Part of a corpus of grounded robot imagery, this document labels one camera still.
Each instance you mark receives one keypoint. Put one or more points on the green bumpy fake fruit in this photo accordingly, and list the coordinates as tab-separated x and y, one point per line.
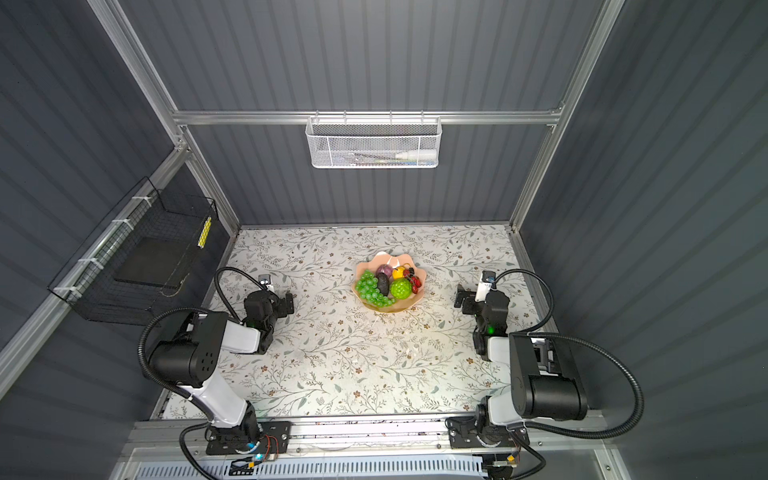
401	288

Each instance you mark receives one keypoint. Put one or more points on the black wire basket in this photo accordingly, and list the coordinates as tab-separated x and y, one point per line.
159	254

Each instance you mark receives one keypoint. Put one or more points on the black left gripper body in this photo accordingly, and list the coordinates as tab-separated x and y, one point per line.
280	308

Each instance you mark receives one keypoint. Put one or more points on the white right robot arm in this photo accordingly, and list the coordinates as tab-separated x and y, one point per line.
543	379

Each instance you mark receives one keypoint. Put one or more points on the green fake grape bunch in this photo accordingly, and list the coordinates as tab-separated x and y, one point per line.
366	288

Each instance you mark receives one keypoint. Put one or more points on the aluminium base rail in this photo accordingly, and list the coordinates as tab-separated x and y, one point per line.
326	436

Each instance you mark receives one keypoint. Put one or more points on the pink scalloped fruit bowl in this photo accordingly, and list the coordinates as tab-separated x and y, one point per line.
394	261

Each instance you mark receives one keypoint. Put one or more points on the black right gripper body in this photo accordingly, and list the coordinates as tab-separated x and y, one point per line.
473	308

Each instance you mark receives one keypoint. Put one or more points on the dark fake avocado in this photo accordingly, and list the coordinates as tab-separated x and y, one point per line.
383	284

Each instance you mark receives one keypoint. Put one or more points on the white wire mesh basket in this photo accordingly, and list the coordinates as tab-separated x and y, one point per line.
368	145

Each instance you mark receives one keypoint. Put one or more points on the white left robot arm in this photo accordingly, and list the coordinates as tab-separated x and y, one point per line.
180	349

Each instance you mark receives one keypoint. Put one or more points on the red fake cherry pair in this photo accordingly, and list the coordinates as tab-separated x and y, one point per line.
412	278
416	285

